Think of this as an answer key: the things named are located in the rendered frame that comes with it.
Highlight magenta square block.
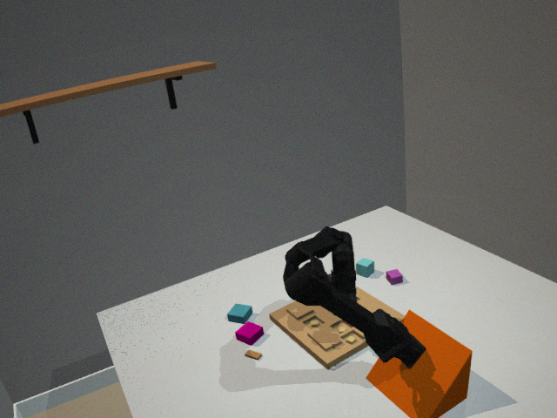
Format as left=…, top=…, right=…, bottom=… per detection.
left=235, top=321, right=264, bottom=346

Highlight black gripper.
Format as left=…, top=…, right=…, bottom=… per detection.
left=333, top=269, right=357, bottom=302

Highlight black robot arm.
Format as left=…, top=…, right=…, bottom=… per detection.
left=283, top=226, right=426, bottom=368

